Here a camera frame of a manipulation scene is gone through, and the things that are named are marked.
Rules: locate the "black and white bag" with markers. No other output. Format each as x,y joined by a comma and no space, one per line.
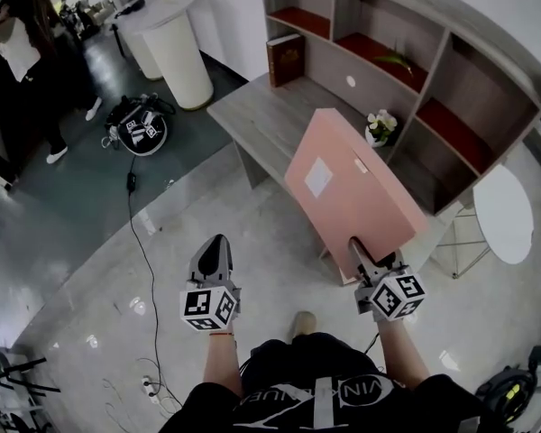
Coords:
140,126

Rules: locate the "black object on bar table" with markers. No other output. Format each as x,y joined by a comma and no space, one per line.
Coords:
131,7

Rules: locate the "pink card sheet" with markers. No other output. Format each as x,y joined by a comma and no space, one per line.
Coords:
351,187

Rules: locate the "person's beige shoe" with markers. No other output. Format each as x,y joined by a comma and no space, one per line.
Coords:
303,325

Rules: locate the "brown book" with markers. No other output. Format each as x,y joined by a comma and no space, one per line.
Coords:
286,59

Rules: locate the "black power adapter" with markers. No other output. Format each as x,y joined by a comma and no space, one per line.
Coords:
131,183

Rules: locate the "black office chair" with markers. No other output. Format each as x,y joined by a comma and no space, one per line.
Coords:
13,390

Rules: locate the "white flower pot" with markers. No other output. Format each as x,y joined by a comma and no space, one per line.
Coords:
381,129

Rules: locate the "white round side table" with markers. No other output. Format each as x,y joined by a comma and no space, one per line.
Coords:
505,214

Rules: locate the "person's black printed t-shirt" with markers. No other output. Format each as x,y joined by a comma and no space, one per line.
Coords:
306,395

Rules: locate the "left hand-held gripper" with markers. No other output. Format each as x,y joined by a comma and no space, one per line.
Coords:
205,307

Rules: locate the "white ribbed bar table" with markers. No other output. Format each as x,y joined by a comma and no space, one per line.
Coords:
176,48

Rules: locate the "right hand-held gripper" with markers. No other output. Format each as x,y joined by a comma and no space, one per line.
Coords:
397,296

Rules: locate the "person's left forearm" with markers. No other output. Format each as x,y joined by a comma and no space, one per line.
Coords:
223,359

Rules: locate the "grey wooden desk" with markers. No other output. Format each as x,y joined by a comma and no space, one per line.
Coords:
266,115

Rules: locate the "black and yellow device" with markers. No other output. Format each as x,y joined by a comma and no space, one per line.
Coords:
507,393

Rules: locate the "white power strip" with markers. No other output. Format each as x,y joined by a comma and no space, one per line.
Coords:
151,389

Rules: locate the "person's right forearm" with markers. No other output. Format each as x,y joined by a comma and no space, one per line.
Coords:
401,354

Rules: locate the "green plant leaf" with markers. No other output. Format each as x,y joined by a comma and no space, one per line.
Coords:
397,61

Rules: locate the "spare hand-held gripper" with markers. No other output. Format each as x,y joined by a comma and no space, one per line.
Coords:
152,125
132,126

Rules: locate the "wooden cubby shelf unit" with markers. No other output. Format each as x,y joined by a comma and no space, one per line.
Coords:
455,106

